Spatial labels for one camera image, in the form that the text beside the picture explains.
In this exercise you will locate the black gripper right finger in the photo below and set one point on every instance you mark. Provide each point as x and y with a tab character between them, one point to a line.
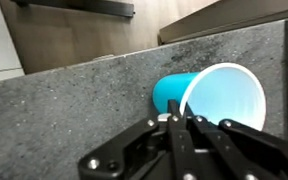
244	152

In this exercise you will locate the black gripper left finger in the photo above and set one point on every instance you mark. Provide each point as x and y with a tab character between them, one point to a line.
148	150

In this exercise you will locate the blue plastic cup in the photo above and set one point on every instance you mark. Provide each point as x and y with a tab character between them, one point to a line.
221	91

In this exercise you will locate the black cabinet handle bar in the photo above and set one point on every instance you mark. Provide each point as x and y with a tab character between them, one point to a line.
108	7

